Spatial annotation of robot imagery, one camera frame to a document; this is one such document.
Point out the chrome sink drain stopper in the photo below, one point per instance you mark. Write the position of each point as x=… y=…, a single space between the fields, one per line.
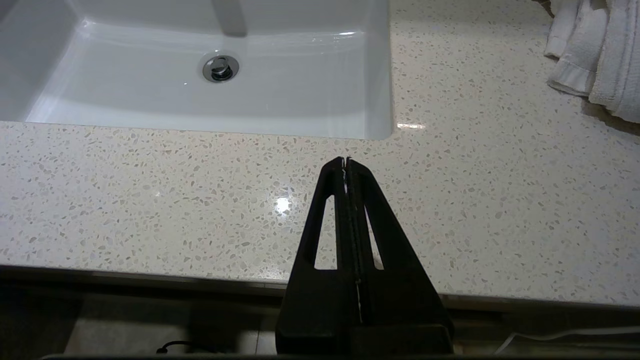
x=220 y=68

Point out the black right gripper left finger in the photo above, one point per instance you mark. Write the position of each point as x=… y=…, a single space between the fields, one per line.
x=320 y=310

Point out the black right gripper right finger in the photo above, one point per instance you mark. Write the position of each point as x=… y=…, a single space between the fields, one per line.
x=400 y=310

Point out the white towel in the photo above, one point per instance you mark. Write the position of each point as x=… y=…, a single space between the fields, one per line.
x=600 y=50

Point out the white sink basin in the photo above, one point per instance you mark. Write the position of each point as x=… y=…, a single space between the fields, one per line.
x=150 y=95

